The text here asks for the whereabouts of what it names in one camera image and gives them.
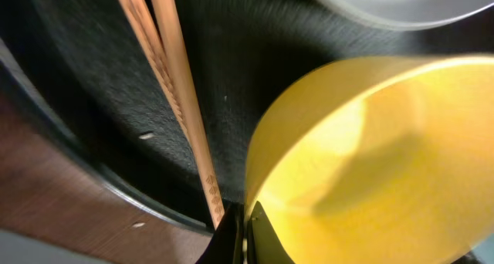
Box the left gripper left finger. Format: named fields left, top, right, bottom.
left=196, top=204, right=244, bottom=264

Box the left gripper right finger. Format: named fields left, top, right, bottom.
left=246, top=201, right=294, bottom=264

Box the yellow bowl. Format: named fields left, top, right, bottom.
left=245, top=54, right=493, bottom=263

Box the grey round plate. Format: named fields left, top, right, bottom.
left=317, top=0, right=493, bottom=31

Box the grey plastic dishwasher rack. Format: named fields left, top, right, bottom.
left=1, top=230, right=107, bottom=264

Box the round black serving tray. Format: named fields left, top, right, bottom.
left=1, top=0, right=493, bottom=234

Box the wooden chopstick lower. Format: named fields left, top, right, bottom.
left=151, top=0, right=225, bottom=228

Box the wooden chopstick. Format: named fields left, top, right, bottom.
left=118, top=0, right=189, bottom=140
left=151, top=0, right=225, bottom=228

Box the wooden chopstick upper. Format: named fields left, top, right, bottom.
left=118, top=0, right=189, bottom=140

